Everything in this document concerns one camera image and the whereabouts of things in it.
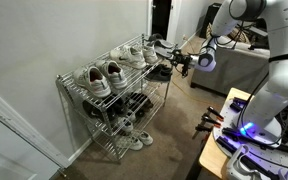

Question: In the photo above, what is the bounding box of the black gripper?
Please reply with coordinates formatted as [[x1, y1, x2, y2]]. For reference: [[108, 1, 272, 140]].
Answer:
[[169, 49, 194, 78]]

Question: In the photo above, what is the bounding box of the white Nike sneaker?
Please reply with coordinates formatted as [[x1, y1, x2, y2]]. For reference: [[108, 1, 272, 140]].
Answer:
[[132, 44, 159, 65], [109, 45, 147, 70]]

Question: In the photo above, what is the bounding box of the white doorway trim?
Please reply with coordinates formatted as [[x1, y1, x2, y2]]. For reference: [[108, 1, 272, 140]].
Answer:
[[146, 0, 182, 46]]

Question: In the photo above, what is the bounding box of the black speaker box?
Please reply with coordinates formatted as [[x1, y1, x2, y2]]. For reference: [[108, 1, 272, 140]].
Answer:
[[199, 2, 224, 39]]

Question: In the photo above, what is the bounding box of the black striped sandal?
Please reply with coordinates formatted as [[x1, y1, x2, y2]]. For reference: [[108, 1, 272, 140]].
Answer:
[[135, 98, 155, 118], [124, 92, 148, 111]]

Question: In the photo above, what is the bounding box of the patterned pillow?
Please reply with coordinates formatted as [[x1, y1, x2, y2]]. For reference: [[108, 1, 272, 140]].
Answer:
[[206, 23, 249, 44]]

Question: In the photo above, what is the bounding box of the white sneaker with red lining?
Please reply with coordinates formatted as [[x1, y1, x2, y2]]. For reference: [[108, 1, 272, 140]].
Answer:
[[73, 64, 112, 99], [95, 59, 129, 91]]

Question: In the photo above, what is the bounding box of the grey sofa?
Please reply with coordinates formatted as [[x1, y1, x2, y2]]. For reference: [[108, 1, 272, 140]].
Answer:
[[190, 35, 272, 98]]

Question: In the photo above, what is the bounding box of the black low shoe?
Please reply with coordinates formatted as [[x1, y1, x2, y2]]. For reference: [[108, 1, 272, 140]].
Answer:
[[109, 96, 129, 118]]

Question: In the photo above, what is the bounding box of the small white sneaker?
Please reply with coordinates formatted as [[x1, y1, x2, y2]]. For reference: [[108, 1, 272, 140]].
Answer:
[[117, 116, 135, 133]]

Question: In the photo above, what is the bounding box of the white grey sneaker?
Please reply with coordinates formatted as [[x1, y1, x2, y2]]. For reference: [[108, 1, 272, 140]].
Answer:
[[116, 133, 144, 152], [137, 130, 154, 147]]

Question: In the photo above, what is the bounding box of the black Nike shoe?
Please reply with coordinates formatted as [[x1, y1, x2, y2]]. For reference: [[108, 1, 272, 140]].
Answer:
[[82, 99, 110, 123]]

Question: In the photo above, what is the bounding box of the wooden table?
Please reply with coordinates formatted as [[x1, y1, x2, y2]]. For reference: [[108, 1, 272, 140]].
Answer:
[[198, 87, 288, 180]]

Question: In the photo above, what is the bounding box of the white door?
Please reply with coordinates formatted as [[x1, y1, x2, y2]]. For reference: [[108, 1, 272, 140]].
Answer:
[[0, 109, 62, 180]]

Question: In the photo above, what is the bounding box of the yellow floor cable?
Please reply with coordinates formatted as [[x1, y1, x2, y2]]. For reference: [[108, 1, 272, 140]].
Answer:
[[172, 79, 226, 105]]

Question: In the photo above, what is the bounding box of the black clamp with red handle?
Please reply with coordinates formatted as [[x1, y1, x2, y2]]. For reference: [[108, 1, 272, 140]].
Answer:
[[201, 113, 222, 129], [207, 105, 225, 122], [192, 123, 215, 139]]

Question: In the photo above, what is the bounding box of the black mounting bracket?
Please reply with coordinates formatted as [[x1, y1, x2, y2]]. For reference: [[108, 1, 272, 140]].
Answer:
[[216, 135, 240, 155], [229, 96, 250, 113]]

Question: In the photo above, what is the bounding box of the chrome wire shoe rack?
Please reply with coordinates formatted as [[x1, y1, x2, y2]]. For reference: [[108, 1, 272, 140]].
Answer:
[[55, 33, 179, 164]]

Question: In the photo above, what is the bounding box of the white door frame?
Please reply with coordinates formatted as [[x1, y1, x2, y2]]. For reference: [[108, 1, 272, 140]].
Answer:
[[0, 82, 72, 169]]

